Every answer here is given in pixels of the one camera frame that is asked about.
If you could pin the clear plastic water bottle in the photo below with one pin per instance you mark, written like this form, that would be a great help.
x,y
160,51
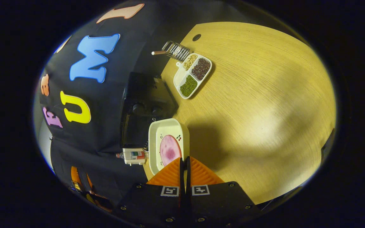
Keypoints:
x,y
136,155

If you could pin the pink ham slice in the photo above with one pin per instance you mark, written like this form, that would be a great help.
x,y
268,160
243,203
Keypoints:
x,y
169,150

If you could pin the white rectangular plate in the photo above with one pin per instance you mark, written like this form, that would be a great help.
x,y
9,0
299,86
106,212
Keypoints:
x,y
166,126

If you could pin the white toaster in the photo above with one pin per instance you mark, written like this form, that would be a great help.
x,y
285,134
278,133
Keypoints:
x,y
128,161

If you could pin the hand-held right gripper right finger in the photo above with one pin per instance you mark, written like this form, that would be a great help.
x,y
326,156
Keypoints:
x,y
220,202

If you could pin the white divided bean dish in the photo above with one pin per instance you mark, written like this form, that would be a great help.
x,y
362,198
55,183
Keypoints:
x,y
187,85

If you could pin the black electric oven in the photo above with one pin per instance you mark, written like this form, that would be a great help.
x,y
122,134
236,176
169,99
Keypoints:
x,y
144,91

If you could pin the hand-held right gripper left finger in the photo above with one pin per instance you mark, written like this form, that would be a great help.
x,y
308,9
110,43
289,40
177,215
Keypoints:
x,y
150,202

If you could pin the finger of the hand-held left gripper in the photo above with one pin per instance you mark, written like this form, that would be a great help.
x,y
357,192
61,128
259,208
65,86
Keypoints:
x,y
74,177
98,201

